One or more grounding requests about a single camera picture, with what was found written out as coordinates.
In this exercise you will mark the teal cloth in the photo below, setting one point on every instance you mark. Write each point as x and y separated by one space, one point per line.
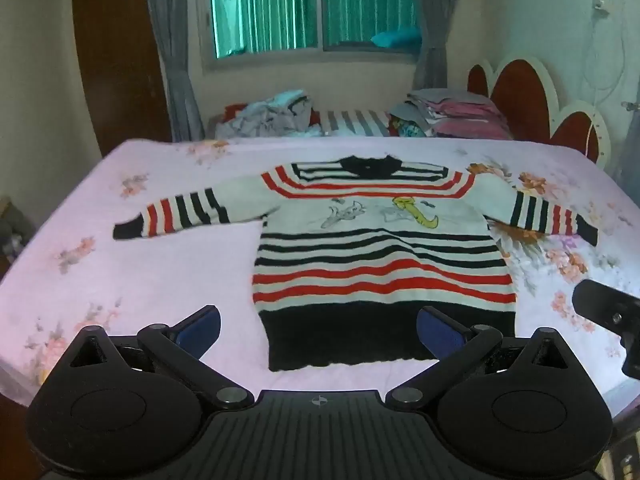
395 38

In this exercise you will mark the brown wooden wardrobe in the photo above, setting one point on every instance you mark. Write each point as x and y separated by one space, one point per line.
120 60

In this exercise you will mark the pile of crumpled clothes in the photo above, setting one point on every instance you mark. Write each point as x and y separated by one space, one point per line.
270 115

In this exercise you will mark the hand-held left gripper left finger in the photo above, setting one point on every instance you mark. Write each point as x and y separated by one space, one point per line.
200 332

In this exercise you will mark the window with green glass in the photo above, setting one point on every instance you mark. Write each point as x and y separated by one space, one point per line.
310 5

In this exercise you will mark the grey white striped cloth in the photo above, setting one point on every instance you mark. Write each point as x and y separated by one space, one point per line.
355 122

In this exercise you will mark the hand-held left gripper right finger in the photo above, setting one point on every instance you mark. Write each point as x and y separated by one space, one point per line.
437 335

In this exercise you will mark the red and white headboard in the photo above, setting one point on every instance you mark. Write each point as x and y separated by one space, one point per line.
522 90

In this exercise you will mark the white wall socket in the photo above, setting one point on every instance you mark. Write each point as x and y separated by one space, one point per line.
601 2

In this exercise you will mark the grey curtain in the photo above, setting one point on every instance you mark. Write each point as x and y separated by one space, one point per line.
172 50
435 25

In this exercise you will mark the pink floral bedsheet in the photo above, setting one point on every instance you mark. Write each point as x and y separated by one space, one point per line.
150 270

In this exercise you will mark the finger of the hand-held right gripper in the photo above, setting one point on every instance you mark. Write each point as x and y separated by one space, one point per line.
597 302

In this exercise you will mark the striped knit sweater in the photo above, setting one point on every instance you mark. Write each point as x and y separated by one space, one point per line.
375 270

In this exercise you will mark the stack of folded clothes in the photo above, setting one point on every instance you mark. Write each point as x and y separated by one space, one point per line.
460 115

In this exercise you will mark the dark grey object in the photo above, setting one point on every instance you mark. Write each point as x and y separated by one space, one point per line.
15 232

